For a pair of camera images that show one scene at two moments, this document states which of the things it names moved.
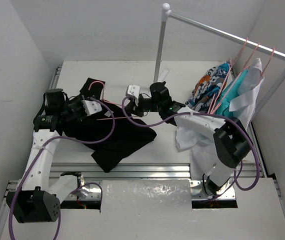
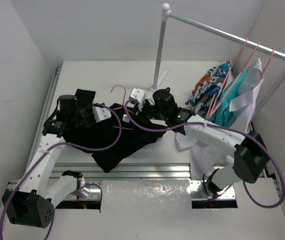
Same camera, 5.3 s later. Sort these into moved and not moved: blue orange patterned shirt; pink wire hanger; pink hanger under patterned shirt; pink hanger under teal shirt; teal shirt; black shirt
Moved: pink wire hanger; black shirt
Not moved: teal shirt; pink hanger under teal shirt; pink hanger under patterned shirt; blue orange patterned shirt
